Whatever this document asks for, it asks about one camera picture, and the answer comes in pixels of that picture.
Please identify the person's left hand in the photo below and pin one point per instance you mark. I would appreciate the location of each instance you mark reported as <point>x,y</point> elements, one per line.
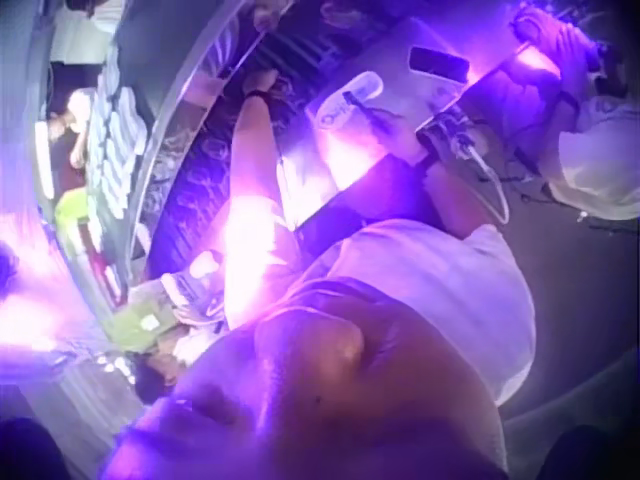
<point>260,82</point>

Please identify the black wrist band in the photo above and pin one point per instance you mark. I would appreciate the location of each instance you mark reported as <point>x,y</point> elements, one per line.
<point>255,94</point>

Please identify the black pen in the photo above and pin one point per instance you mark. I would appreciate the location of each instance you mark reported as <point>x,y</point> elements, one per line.
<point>361,105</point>

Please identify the black phone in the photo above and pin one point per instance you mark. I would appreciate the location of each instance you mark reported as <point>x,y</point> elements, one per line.
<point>439,62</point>

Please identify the yellow-green box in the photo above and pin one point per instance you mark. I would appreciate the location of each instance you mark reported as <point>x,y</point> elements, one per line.
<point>145,317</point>

